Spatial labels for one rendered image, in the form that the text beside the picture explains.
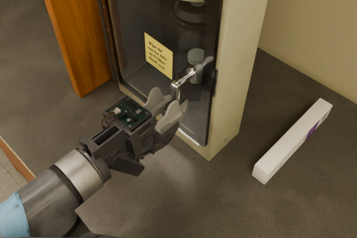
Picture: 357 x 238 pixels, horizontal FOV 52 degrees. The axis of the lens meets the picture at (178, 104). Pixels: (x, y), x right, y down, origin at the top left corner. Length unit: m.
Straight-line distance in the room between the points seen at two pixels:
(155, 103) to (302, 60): 0.56
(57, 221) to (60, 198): 0.03
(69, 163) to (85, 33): 0.41
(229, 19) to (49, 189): 0.36
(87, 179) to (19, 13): 0.87
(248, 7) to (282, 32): 0.51
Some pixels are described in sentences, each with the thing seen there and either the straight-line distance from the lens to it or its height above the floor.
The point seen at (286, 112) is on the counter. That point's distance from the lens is 0.97.
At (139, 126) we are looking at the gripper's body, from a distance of 0.57.
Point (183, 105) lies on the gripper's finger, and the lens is 0.67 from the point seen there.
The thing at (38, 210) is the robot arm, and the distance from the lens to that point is 0.55.
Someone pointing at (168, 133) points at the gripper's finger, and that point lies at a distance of 0.63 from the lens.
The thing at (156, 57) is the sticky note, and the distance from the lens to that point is 0.72.
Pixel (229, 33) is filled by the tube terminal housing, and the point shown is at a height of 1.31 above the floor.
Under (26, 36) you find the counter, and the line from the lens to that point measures 1.23.
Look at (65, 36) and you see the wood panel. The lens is 0.86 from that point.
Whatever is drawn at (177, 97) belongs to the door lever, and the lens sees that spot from 0.65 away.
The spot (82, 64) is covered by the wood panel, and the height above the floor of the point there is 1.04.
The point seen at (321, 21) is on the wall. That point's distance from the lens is 1.01.
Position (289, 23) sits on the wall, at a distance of 1.07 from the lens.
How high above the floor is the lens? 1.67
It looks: 50 degrees down
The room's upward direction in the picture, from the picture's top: straight up
